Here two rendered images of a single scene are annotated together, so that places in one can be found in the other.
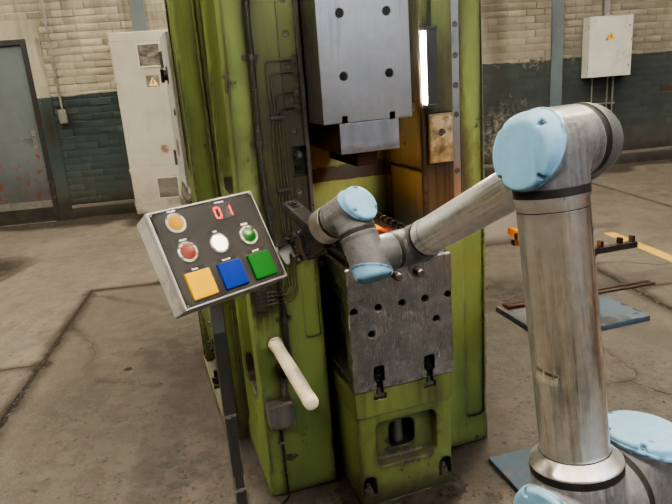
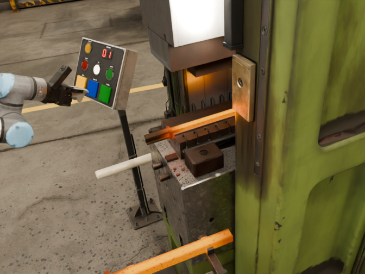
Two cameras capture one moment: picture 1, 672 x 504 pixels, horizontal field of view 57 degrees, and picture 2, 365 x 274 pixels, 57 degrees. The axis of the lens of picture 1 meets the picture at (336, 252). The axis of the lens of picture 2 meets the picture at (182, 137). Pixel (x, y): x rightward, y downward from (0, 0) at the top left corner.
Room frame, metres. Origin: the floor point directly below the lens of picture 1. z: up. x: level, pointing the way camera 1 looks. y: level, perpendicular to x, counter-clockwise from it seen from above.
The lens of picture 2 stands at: (1.97, -1.21, 1.70)
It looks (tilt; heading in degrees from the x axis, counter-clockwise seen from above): 35 degrees down; 88
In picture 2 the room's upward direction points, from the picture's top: 6 degrees counter-clockwise
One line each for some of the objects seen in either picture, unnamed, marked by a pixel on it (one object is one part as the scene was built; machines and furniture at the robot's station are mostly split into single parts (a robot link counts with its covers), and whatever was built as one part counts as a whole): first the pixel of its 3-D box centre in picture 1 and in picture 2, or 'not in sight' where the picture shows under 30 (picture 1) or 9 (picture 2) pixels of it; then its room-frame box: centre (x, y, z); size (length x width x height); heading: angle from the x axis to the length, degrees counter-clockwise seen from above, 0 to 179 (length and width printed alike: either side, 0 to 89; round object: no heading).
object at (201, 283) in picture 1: (201, 284); (81, 83); (1.55, 0.36, 1.01); 0.07 x 0.05 x 0.07; 132
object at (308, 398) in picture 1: (292, 371); (137, 161); (1.77, 0.17, 0.62); 0.44 x 0.05 x 0.05; 17
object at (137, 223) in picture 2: not in sight; (143, 209); (1.72, 0.38, 0.05); 0.22 x 0.22 x 0.09; 17
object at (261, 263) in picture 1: (261, 264); (106, 94); (1.69, 0.22, 1.01); 0.07 x 0.05 x 0.07; 132
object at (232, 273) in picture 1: (232, 274); (93, 88); (1.62, 0.29, 1.01); 0.07 x 0.05 x 0.07; 132
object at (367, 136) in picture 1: (347, 132); (214, 35); (2.16, -0.07, 1.32); 0.42 x 0.20 x 0.10; 17
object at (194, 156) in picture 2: not in sight; (204, 159); (2.07, -0.29, 0.95); 0.12 x 0.08 x 0.06; 17
